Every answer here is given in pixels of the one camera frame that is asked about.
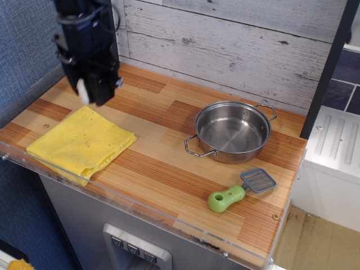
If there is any dark grey right post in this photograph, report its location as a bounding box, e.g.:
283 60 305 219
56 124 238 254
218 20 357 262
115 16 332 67
300 0 359 140

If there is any dark grey left post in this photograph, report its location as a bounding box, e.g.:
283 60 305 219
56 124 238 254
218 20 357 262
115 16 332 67
109 1 121 61

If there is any clear acrylic edge guard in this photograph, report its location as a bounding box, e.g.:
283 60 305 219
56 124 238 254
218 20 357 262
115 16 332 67
1 143 275 269

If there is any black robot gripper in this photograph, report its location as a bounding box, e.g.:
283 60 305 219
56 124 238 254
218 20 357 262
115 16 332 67
52 7 123 106

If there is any plush sushi roll toy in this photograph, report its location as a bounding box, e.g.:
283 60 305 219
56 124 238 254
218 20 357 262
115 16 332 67
76 78 90 105

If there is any grey toy fridge dispenser panel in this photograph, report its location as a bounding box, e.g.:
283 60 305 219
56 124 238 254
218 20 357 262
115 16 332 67
103 223 173 269

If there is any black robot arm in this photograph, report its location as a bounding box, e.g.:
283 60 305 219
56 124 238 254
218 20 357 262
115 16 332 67
52 1 123 106

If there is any dark grey post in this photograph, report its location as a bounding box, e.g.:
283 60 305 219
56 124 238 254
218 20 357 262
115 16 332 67
109 1 121 61
300 0 359 140

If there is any green handled grey toy spatula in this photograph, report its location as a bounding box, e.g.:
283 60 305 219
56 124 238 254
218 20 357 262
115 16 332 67
208 168 277 213

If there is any stainless steel pot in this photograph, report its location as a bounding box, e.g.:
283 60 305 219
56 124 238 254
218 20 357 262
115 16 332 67
184 101 277 164

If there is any yellow folded towel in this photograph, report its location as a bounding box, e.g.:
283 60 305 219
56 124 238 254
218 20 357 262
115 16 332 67
26 106 137 186

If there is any yellow object at corner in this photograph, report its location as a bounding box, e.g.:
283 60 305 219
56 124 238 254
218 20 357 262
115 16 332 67
6 259 35 270

